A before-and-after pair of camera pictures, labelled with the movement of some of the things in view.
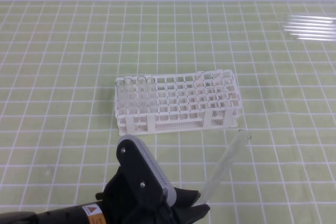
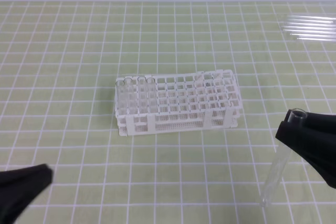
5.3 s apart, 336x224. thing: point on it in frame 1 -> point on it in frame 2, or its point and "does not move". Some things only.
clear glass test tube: x=309 y=19 does not move
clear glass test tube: x=120 y=96 does not move
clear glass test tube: x=226 y=161 -> x=279 y=158
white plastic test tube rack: x=209 y=99 does not move
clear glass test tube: x=141 y=94 does not move
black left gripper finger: x=186 y=198 -> x=18 y=188
